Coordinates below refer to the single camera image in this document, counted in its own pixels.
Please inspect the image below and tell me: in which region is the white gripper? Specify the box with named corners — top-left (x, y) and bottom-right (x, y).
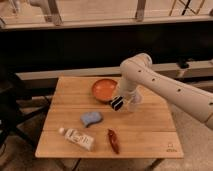
top-left (109, 90), bottom-right (142, 111)

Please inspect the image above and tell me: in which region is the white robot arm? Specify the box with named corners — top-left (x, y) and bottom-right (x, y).
top-left (109, 53), bottom-right (213, 130)

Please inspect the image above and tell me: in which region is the orange ceramic bowl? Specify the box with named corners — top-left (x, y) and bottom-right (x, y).
top-left (91, 78), bottom-right (117, 102)

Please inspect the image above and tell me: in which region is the red chili pepper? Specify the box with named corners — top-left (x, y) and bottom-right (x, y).
top-left (108, 129), bottom-right (119, 154)

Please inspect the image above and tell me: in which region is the wooden table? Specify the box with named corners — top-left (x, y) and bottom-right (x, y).
top-left (35, 77), bottom-right (183, 158)

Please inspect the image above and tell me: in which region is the white tube with cap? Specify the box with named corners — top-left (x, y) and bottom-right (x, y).
top-left (59, 127), bottom-right (94, 151)

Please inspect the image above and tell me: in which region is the black chair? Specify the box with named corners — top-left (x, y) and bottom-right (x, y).
top-left (0, 66), bottom-right (50, 148)

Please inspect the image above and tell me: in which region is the metal window railing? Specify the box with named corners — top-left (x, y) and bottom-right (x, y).
top-left (0, 0), bottom-right (213, 30)

